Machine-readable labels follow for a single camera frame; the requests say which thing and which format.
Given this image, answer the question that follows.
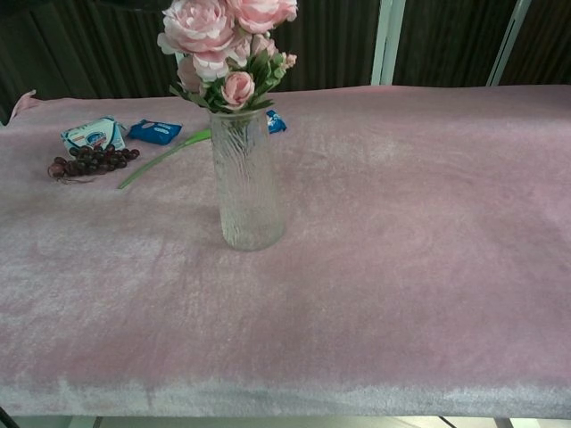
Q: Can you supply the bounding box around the pink artificial rose bouquet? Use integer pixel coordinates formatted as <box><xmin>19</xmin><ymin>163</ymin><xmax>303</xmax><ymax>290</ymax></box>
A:
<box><xmin>156</xmin><ymin>0</ymin><xmax>299</xmax><ymax>115</ymax></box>

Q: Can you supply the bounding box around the clear ribbed glass vase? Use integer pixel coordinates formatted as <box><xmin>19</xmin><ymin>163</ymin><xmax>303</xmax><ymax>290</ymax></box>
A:
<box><xmin>208</xmin><ymin>108</ymin><xmax>287</xmax><ymax>252</ymax></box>

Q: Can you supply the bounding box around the blue cookie packet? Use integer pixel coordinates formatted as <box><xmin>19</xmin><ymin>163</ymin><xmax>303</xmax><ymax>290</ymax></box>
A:
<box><xmin>266</xmin><ymin>109</ymin><xmax>289</xmax><ymax>135</ymax></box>
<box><xmin>128</xmin><ymin>118</ymin><xmax>185</xmax><ymax>146</ymax></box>

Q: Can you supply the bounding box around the pink plush tablecloth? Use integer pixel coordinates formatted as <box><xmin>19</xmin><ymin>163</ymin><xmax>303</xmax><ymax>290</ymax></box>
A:
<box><xmin>0</xmin><ymin>84</ymin><xmax>571</xmax><ymax>421</ymax></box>

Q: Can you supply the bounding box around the dark red grape bunch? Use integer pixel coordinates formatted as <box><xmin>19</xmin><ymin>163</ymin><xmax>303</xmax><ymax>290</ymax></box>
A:
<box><xmin>47</xmin><ymin>144</ymin><xmax>141</xmax><ymax>182</ymax></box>

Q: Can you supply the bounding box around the white and blue snack packet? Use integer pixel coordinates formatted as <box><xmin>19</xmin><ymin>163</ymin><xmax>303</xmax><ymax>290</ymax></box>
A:
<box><xmin>60</xmin><ymin>116</ymin><xmax>129</xmax><ymax>155</ymax></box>

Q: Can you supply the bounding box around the white frame post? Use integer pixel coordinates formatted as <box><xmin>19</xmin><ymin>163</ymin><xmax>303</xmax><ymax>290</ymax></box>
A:
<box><xmin>369</xmin><ymin>0</ymin><xmax>408</xmax><ymax>86</ymax></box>
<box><xmin>485</xmin><ymin>0</ymin><xmax>534</xmax><ymax>87</ymax></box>

